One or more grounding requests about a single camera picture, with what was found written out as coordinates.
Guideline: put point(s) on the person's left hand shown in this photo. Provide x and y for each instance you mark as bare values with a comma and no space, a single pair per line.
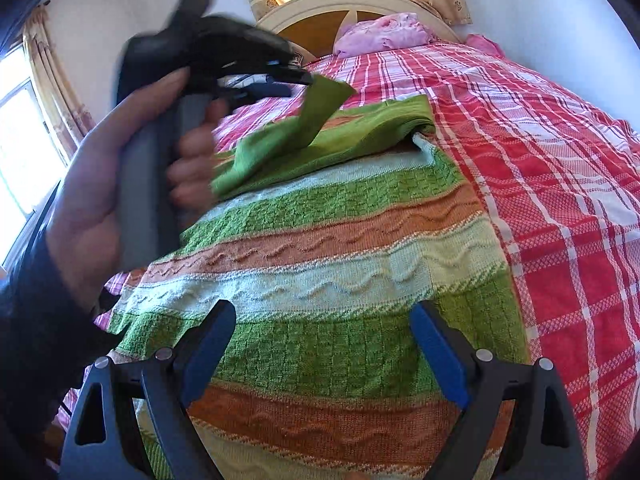
85,200

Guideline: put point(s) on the red plaid bed sheet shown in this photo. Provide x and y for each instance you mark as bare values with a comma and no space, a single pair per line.
550,185

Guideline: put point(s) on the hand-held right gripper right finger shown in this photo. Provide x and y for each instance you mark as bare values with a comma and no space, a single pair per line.
440,345

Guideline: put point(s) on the grey patterned pillow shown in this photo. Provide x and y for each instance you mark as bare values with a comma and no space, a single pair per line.
303,55

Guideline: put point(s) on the pink pillow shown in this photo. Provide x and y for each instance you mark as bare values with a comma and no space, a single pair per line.
385,35

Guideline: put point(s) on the green orange striped knit sweater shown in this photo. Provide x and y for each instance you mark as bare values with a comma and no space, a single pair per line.
325,270

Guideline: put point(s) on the person's left forearm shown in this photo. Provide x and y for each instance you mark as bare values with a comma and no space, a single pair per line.
35,360

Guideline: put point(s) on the beige window curtain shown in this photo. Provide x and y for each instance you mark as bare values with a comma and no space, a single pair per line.
50,70

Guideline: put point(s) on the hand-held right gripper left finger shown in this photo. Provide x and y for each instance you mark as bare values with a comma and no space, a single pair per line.
211,340

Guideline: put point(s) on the window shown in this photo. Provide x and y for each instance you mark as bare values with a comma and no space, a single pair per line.
20,135

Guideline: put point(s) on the pink cloth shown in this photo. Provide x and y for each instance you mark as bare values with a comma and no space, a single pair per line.
485,44

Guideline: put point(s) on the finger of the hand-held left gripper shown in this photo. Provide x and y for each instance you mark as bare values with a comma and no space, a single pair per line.
295,74
260,92

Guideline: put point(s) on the cream wooden headboard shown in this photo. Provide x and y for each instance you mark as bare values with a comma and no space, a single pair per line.
310,25

